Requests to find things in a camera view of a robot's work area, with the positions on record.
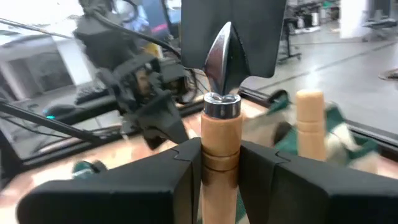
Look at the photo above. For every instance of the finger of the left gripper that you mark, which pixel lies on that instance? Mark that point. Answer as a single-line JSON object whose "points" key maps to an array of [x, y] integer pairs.
{"points": [[164, 124]]}

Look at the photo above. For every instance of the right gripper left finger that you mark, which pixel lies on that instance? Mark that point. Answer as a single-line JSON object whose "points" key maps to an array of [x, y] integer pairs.
{"points": [[124, 193]]}

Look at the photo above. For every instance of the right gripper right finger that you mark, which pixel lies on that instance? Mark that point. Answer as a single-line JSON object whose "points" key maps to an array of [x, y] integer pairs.
{"points": [[311, 199]]}

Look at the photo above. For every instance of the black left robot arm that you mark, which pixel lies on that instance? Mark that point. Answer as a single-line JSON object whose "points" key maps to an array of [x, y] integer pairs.
{"points": [[102, 40]]}

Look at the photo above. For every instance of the cream green-trimmed gardening bag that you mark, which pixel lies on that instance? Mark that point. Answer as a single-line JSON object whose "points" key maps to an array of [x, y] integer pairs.
{"points": [[342, 140]]}

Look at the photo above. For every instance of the dark keyboard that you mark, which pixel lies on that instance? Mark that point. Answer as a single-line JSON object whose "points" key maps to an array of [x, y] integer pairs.
{"points": [[90, 91]]}

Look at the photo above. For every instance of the green and black object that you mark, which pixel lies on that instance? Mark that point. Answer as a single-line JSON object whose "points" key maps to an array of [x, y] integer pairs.
{"points": [[82, 168]]}

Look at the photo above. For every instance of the black computer mouse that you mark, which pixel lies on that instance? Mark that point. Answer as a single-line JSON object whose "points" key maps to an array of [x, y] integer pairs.
{"points": [[60, 109]]}

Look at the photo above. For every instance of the white cabinet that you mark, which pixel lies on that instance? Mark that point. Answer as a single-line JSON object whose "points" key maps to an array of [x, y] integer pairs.
{"points": [[25, 62]]}

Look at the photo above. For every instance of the black table end rail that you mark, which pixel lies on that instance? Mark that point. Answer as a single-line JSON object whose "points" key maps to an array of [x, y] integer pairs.
{"points": [[93, 106]]}

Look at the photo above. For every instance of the black frame strut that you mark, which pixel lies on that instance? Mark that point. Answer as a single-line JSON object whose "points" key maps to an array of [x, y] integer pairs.
{"points": [[46, 121]]}

